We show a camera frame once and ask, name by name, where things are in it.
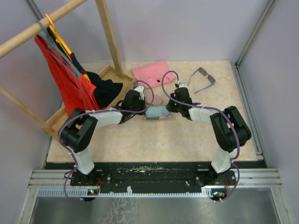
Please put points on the grey blue frame sunglasses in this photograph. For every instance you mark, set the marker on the grey blue frame sunglasses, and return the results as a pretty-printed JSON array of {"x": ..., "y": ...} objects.
[{"x": 205, "y": 75}]

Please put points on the flag newspaper print glasses case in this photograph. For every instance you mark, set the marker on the flag newspaper print glasses case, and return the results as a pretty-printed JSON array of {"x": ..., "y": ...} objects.
[{"x": 159, "y": 117}]

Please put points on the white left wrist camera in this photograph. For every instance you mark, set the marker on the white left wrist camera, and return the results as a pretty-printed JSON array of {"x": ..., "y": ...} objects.
[{"x": 141, "y": 90}]

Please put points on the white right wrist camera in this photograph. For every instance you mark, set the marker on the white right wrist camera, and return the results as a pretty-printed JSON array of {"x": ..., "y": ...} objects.
[{"x": 180, "y": 85}]

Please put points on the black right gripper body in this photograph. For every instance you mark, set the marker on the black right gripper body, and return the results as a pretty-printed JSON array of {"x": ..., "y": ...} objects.
[{"x": 174, "y": 107}]

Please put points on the pink glasses case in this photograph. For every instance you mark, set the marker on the pink glasses case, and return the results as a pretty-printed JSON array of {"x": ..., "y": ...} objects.
[{"x": 153, "y": 99}]

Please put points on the yellow hanger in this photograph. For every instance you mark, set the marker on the yellow hanger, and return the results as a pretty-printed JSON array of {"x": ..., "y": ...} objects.
[{"x": 72, "y": 61}]

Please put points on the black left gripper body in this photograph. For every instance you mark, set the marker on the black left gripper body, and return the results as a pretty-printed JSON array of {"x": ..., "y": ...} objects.
[{"x": 140, "y": 105}]

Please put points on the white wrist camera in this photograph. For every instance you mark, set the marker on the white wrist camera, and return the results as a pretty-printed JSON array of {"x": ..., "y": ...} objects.
[
  {"x": 141, "y": 90},
  {"x": 180, "y": 85}
]

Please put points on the grey blue hanger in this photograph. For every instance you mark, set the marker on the grey blue hanger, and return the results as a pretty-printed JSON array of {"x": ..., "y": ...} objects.
[{"x": 69, "y": 65}]

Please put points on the folded pink shirt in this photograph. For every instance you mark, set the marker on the folded pink shirt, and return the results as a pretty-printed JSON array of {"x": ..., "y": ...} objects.
[{"x": 152, "y": 73}]

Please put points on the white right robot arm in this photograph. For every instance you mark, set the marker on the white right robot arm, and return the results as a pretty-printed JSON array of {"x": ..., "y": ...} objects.
[{"x": 230, "y": 129}]

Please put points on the red hanging shirt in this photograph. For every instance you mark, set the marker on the red hanging shirt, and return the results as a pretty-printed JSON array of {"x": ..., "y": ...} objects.
[{"x": 75, "y": 92}]

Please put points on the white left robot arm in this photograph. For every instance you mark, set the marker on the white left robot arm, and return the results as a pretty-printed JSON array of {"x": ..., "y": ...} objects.
[{"x": 76, "y": 133}]

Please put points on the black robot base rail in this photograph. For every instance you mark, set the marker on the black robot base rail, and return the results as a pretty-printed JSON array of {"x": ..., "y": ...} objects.
[{"x": 151, "y": 179}]

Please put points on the dark navy garment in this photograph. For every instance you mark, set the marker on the dark navy garment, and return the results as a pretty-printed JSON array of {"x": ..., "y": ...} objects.
[{"x": 105, "y": 90}]

